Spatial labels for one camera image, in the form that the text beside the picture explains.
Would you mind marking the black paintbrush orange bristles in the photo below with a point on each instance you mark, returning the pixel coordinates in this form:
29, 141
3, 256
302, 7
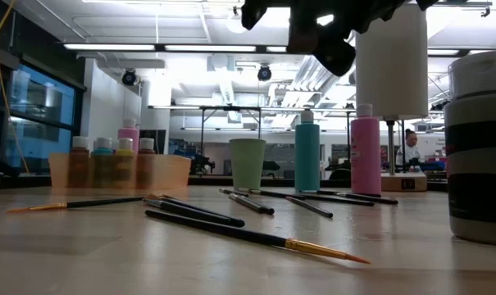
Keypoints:
100, 202

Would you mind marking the small yellow paint bottle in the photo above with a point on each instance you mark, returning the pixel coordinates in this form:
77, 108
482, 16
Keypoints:
125, 144

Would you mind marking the small blue paint bottle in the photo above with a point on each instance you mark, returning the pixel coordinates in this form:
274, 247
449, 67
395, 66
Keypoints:
104, 144

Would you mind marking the long black paintbrush gold ferrule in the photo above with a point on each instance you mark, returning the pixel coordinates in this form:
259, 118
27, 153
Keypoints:
231, 232

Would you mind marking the person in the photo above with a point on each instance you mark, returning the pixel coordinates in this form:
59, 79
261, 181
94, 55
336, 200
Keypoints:
409, 153

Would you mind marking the thick black paintbrush gold ferrule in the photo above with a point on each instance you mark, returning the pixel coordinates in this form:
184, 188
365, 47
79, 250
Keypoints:
231, 221

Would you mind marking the black background metal frame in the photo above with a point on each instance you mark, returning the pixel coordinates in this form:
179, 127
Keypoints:
231, 109

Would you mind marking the orange translucent plastic bin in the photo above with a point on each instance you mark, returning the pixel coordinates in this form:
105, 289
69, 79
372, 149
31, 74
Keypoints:
169, 172

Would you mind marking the small tan paint bottle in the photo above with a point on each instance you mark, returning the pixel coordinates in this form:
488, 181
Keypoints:
146, 144

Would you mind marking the white shade wooden base lamp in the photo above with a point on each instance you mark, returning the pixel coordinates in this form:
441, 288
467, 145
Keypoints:
391, 61

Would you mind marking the black ceiling spotlight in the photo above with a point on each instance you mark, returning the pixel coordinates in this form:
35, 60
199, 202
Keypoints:
264, 73
128, 77

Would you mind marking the ceiling strip light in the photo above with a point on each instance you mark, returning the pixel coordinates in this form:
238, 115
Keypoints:
210, 48
108, 47

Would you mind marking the small rust brown paint bottle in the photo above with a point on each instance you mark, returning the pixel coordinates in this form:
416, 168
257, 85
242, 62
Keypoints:
79, 143

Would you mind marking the light green plastic cup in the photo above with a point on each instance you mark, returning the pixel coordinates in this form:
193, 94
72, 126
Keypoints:
247, 164

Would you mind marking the small grey paint bottle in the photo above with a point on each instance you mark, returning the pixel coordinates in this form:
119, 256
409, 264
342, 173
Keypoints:
477, 164

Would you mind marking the thick black paintbrush silver ferrule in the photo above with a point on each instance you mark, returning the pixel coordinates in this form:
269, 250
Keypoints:
157, 203

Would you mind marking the large turquoise paint bottle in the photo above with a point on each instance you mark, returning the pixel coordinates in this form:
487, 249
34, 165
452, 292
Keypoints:
307, 155

